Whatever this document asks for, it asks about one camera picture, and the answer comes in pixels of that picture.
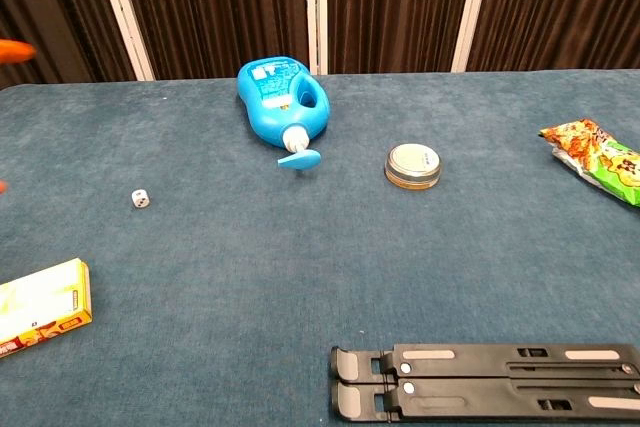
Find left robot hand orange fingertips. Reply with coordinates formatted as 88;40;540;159
0;38;38;196

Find yellow cardboard box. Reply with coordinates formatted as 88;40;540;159
0;257;94;360

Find blue pump detergent bottle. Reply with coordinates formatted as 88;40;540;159
236;55;332;170

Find blue velvet table cloth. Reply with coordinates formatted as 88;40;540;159
0;68;640;427

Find round silver tin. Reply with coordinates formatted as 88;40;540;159
384;143;444;192

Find black folding laptop stand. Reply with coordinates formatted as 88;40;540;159
329;343;640;423

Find orange green snack bag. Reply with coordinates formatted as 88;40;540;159
538;118;640;207

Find white screen frame post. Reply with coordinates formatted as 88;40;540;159
91;0;156;82
303;0;330;76
450;0;495;73

